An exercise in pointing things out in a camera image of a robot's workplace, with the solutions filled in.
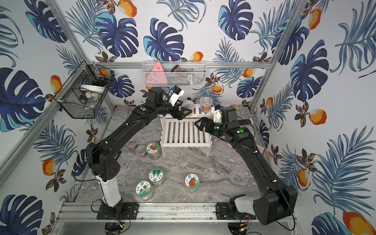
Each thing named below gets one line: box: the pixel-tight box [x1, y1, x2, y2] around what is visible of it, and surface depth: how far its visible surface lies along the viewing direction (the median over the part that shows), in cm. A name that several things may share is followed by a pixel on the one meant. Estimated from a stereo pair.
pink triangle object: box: [144, 61, 168, 85], surface depth 92 cm
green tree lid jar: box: [148, 167, 165, 188], surface depth 80 cm
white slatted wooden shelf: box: [160, 103, 213, 158], surface depth 88 cm
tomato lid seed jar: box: [146, 141, 161, 161], surface depth 90 cm
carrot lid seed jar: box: [135, 180, 155, 201], surface depth 76 cm
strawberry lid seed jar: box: [184, 173, 200, 194], surface depth 78 cm
